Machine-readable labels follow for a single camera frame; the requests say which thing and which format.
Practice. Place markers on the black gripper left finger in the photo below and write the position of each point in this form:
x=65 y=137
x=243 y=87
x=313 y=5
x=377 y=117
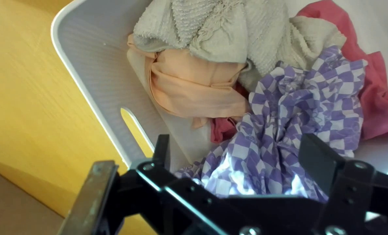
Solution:
x=102 y=197

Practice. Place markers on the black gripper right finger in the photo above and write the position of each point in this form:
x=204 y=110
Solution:
x=328 y=170

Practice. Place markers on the pink cloth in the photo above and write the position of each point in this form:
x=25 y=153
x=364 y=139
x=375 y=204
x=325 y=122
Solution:
x=376 y=100

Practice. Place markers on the off-white terry towel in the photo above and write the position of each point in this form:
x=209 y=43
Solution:
x=227 y=31

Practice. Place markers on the purple white checkered cloth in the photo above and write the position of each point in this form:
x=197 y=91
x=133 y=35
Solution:
x=279 y=139

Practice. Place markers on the white plastic basket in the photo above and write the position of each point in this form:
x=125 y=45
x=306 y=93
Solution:
x=97 y=79

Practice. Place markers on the peach cloth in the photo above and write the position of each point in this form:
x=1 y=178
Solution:
x=193 y=90

